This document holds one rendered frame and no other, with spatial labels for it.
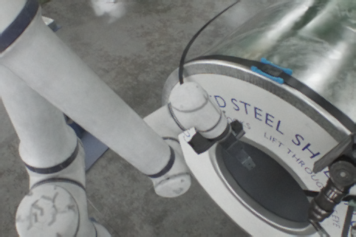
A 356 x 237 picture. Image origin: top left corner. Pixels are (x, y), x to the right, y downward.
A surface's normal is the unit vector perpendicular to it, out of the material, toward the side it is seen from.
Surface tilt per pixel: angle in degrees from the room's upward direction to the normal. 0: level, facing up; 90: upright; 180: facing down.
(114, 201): 0
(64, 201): 9
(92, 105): 81
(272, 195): 2
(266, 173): 19
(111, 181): 0
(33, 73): 91
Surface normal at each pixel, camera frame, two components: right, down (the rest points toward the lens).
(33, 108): 0.47, 0.64
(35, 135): 0.18, 0.70
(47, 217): -0.04, -0.55
